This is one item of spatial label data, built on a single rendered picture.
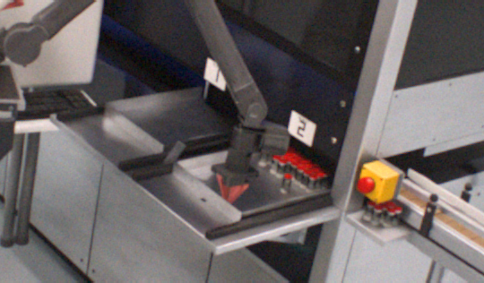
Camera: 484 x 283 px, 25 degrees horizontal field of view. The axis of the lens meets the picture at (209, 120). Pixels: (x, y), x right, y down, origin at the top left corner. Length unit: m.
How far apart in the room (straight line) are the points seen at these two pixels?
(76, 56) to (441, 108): 1.09
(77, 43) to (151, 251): 0.67
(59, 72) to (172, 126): 0.46
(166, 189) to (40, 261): 1.33
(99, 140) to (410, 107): 0.79
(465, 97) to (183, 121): 0.75
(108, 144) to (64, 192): 0.92
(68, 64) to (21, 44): 0.89
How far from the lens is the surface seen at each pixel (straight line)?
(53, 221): 3.78
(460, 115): 2.88
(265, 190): 2.70
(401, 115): 2.67
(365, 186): 2.57
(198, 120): 2.99
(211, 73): 2.96
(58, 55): 3.20
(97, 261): 3.60
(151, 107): 3.01
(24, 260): 3.88
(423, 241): 2.69
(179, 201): 2.58
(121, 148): 2.78
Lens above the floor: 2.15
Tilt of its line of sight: 25 degrees down
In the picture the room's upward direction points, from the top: 11 degrees clockwise
